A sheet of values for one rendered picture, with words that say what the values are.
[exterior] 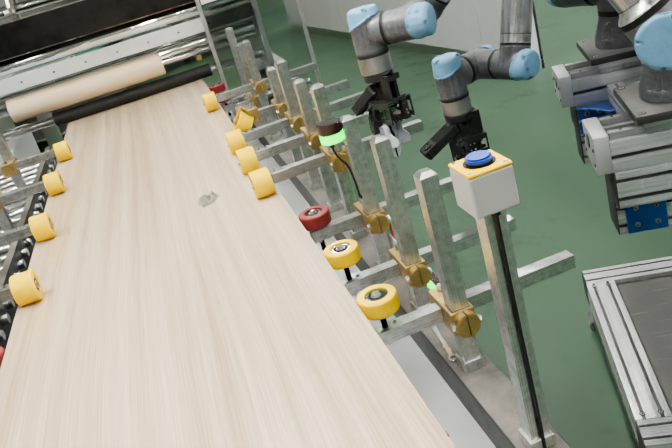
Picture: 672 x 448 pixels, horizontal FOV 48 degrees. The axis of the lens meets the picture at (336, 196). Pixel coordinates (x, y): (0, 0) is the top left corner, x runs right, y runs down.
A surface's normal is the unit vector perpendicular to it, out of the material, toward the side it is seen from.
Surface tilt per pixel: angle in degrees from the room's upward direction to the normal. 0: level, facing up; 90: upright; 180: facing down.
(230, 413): 0
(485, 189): 90
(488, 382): 0
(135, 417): 0
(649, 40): 96
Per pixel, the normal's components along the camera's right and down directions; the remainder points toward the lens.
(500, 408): -0.26, -0.89
